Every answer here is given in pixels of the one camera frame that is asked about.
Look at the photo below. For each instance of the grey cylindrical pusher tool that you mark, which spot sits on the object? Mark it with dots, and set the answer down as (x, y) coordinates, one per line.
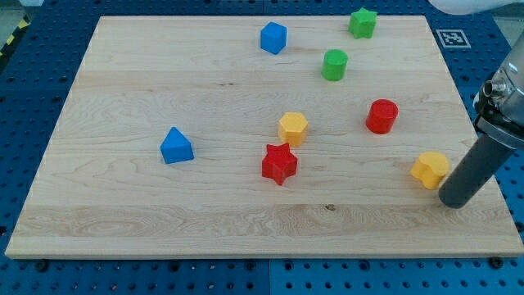
(483, 159)

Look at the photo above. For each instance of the red star block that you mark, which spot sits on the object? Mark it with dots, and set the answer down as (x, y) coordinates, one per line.
(279, 163)

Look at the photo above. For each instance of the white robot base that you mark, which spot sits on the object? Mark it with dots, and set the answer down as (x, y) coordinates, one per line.
(465, 7)

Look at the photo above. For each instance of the fiducial marker tag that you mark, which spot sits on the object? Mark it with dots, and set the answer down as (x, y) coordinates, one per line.
(452, 38)

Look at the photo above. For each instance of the blue triangle block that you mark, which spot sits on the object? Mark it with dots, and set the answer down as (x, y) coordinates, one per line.
(176, 147)

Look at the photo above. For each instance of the green cylinder block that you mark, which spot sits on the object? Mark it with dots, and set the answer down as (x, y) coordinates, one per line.
(334, 65)

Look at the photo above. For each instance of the red cylinder block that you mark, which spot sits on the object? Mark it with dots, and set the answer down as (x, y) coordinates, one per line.
(382, 116)

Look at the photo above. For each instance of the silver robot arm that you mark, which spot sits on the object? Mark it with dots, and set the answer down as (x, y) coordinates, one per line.
(499, 105)

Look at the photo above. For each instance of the green star block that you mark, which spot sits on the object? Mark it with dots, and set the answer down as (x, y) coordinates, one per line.
(362, 23)

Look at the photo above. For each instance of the yellow hexagon block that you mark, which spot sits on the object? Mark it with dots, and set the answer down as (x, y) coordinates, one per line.
(293, 128)

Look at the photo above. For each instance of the yellow heart block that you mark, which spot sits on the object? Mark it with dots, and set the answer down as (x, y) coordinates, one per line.
(430, 168)

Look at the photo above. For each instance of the wooden board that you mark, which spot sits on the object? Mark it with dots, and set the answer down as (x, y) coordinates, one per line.
(103, 191)

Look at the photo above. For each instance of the blue cube block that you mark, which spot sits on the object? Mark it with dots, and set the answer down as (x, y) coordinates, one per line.
(273, 38)

